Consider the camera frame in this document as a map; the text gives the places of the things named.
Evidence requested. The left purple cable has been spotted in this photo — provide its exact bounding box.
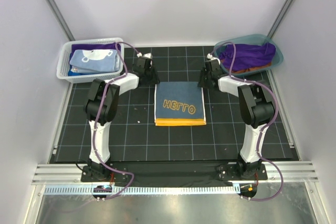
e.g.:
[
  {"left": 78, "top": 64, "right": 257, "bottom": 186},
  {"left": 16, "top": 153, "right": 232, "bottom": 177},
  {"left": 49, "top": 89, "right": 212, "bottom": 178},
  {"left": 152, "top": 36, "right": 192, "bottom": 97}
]
[{"left": 93, "top": 41, "right": 134, "bottom": 200}]

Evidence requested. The purple crumpled towel in bin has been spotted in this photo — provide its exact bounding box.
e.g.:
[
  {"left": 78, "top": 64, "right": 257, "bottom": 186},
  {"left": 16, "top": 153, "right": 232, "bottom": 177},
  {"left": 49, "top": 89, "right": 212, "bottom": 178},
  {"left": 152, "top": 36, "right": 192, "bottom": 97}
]
[{"left": 232, "top": 42, "right": 276, "bottom": 71}]

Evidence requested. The teal plastic bin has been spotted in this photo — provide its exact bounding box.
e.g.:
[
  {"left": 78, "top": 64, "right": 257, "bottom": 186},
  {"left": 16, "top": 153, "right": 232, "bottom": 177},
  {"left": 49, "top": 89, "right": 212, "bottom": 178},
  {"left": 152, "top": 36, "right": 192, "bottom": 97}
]
[{"left": 212, "top": 34, "right": 284, "bottom": 77}]

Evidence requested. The purple cable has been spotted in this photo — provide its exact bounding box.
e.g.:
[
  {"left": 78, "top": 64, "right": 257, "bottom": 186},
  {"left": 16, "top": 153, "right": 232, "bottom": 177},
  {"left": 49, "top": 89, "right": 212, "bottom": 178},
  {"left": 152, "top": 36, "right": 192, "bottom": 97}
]
[
  {"left": 93, "top": 41, "right": 134, "bottom": 200},
  {"left": 206, "top": 41, "right": 284, "bottom": 200}
]

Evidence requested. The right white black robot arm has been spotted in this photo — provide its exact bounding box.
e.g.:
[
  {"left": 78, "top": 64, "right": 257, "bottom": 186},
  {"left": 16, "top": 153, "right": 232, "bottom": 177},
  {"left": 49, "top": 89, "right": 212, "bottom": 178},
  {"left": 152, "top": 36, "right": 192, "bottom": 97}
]
[{"left": 198, "top": 58, "right": 279, "bottom": 180}]

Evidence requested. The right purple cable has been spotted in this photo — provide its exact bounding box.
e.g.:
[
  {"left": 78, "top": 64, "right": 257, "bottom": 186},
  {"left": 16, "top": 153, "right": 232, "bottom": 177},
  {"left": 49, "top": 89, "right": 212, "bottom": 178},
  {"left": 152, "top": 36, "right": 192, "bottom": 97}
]
[{"left": 206, "top": 41, "right": 284, "bottom": 200}]

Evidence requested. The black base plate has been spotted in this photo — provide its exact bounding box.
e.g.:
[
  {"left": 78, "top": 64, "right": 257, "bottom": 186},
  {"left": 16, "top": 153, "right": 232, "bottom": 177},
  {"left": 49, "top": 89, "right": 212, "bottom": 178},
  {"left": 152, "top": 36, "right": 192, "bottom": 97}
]
[{"left": 81, "top": 161, "right": 268, "bottom": 184}]

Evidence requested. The orange towel in bin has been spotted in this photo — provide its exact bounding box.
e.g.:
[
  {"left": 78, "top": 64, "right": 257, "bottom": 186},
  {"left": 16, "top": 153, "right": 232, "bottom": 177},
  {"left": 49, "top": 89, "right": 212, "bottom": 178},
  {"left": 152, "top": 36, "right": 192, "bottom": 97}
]
[{"left": 220, "top": 60, "right": 272, "bottom": 76}]

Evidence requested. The right aluminium frame post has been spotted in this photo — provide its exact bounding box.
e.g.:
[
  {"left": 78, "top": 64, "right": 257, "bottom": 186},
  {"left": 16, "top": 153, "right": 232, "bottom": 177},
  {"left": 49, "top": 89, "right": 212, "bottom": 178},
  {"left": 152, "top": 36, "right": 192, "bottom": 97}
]
[{"left": 267, "top": 0, "right": 295, "bottom": 38}]

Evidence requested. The aluminium frame post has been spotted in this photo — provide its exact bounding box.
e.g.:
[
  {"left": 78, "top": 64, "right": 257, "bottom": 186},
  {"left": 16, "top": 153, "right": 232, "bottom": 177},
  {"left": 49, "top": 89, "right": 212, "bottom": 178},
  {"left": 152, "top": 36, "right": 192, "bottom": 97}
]
[
  {"left": 46, "top": 0, "right": 75, "bottom": 41},
  {"left": 267, "top": 0, "right": 295, "bottom": 38}
]

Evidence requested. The left aluminium frame post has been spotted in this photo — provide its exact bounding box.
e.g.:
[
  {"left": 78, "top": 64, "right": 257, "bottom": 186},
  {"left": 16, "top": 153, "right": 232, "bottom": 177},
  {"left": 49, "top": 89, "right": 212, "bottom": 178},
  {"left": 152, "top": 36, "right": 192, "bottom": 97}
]
[{"left": 46, "top": 0, "right": 75, "bottom": 41}]

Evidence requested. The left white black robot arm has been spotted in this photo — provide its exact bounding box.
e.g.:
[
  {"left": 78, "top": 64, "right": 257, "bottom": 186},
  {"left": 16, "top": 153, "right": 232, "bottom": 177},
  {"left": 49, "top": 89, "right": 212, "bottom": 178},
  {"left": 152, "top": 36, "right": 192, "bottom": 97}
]
[{"left": 82, "top": 53, "right": 160, "bottom": 182}]

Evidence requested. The white plastic basket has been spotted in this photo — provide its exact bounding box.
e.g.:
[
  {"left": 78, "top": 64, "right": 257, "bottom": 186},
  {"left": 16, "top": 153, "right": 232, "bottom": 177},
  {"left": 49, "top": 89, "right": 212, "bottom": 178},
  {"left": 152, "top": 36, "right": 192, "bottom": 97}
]
[{"left": 56, "top": 37, "right": 124, "bottom": 84}]

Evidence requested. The yellow purple patterned towel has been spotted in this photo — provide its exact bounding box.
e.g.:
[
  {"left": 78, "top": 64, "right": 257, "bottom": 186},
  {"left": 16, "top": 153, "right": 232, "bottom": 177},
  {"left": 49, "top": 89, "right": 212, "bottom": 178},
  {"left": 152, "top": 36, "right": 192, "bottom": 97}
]
[{"left": 154, "top": 81, "right": 206, "bottom": 126}]

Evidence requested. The aluminium rail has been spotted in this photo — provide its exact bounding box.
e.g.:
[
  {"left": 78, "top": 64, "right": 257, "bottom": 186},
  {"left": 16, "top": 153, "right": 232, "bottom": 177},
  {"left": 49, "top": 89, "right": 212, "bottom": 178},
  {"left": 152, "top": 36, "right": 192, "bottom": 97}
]
[{"left": 31, "top": 161, "right": 318, "bottom": 185}]

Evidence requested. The light blue white towel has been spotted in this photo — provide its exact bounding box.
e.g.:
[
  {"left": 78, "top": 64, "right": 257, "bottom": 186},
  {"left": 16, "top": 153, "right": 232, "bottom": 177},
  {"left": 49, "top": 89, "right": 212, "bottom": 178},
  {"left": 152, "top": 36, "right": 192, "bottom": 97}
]
[{"left": 69, "top": 49, "right": 120, "bottom": 74}]

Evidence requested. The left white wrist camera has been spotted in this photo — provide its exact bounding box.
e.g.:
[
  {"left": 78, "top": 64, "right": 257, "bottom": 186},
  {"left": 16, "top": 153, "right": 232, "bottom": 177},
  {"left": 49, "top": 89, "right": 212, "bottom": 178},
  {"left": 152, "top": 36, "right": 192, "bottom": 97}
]
[{"left": 143, "top": 53, "right": 153, "bottom": 59}]

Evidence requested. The white slotted cable duct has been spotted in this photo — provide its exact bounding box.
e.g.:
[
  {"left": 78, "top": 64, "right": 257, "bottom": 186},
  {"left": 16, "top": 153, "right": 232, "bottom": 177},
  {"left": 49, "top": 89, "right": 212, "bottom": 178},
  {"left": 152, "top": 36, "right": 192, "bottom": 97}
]
[{"left": 44, "top": 184, "right": 240, "bottom": 196}]

